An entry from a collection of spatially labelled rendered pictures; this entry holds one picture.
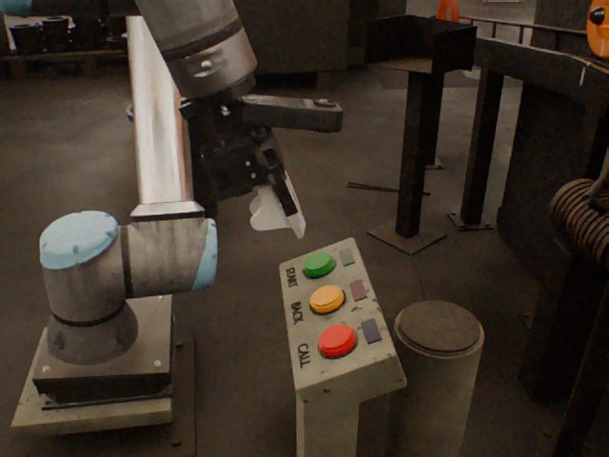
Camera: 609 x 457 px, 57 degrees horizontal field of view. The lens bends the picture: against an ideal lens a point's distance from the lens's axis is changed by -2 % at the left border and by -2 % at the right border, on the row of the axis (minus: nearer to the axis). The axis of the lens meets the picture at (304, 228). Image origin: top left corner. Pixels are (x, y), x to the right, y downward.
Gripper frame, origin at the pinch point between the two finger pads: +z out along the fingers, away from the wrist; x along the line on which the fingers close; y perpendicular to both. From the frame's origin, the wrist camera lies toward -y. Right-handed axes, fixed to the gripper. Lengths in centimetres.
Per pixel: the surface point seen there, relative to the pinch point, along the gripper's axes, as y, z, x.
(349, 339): -1.3, 5.9, 15.9
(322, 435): 7.0, 22.6, 12.3
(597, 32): -74, 15, -63
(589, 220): -48, 34, -25
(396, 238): -19, 76, -105
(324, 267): -0.6, 5.8, 1.4
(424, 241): -28, 80, -102
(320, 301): 0.8, 5.6, 8.2
